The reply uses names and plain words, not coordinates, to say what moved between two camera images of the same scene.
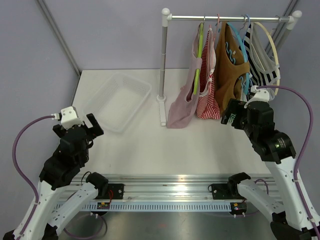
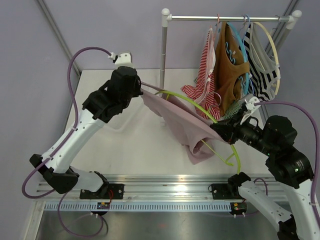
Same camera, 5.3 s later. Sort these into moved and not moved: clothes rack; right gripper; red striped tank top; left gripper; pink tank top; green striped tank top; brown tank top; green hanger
Moved: green hanger; pink tank top; green striped tank top; left gripper; right gripper
Not moved: brown tank top; clothes rack; red striped tank top
